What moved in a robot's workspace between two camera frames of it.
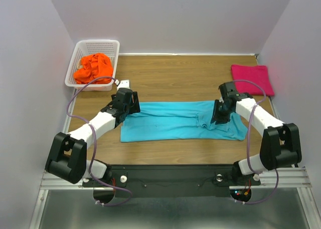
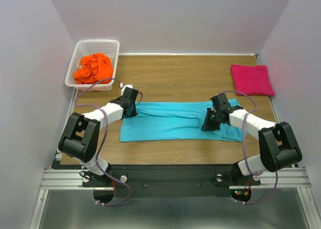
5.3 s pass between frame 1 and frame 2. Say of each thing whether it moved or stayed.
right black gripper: moved
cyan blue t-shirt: stayed
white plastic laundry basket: stayed
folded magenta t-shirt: stayed
